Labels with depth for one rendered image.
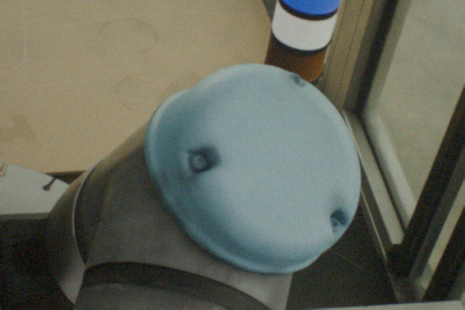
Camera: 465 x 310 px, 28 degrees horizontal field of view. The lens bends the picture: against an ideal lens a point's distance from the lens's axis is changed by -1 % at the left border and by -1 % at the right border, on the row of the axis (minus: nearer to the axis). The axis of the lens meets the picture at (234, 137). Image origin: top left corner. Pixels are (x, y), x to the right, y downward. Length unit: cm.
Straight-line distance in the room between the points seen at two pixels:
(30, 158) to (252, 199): 77
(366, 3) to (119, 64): 33
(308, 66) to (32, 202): 24
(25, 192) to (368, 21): 47
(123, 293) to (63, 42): 93
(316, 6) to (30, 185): 27
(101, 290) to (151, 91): 85
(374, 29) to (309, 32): 39
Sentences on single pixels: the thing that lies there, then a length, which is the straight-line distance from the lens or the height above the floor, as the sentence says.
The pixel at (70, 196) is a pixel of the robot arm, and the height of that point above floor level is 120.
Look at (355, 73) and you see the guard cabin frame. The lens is 110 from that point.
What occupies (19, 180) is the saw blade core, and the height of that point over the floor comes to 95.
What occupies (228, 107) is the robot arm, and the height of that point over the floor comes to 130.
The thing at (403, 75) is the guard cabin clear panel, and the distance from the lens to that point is 101.
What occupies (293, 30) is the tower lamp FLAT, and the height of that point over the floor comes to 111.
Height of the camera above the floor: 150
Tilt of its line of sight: 42 degrees down
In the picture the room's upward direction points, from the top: 11 degrees clockwise
